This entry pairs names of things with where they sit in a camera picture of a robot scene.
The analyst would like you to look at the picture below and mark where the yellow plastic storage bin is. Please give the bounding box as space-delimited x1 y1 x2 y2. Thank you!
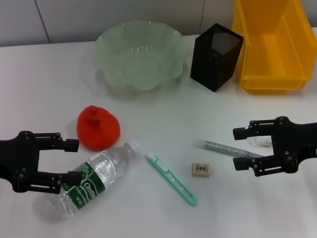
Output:
231 0 317 95

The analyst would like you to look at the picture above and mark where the clear water bottle green label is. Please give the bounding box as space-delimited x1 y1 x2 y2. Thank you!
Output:
33 139 143 221

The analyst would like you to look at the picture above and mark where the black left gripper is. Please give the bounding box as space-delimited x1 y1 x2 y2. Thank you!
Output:
0 130 83 194

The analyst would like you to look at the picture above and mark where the red-orange fruit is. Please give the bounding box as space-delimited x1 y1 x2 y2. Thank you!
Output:
76 105 121 151

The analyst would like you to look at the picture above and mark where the green utility knife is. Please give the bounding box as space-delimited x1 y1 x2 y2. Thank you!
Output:
146 152 199 207

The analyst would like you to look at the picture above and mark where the grey marker pen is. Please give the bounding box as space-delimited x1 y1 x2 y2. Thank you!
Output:
194 138 264 159

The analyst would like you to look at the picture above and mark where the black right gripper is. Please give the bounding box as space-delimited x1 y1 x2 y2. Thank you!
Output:
232 116 317 178

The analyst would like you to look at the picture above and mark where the cream eraser with barcode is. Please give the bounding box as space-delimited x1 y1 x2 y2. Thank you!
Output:
192 162 212 178

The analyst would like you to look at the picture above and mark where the black mesh pen holder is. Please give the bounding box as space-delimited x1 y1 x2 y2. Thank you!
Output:
190 22 245 93

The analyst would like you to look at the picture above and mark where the white paper ball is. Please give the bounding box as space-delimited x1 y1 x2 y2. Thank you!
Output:
247 135 273 148

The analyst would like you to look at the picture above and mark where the pale green glass fruit bowl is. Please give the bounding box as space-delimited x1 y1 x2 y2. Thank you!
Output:
93 21 185 100

